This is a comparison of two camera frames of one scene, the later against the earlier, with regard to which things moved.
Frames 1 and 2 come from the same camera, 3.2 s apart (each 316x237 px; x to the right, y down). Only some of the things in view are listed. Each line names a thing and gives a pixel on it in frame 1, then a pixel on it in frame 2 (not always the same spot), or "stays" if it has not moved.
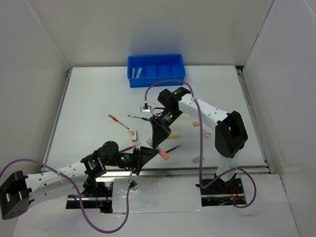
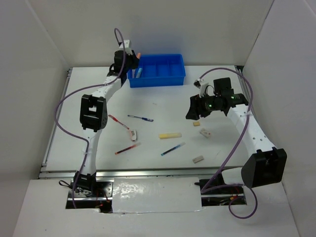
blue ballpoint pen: [143, 118] stays
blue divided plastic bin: [145, 70] stays
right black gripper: [160, 132] to [196, 108]
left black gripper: [141, 157] to [135, 60]
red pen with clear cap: [116, 120] stays
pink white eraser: [133, 135] stays
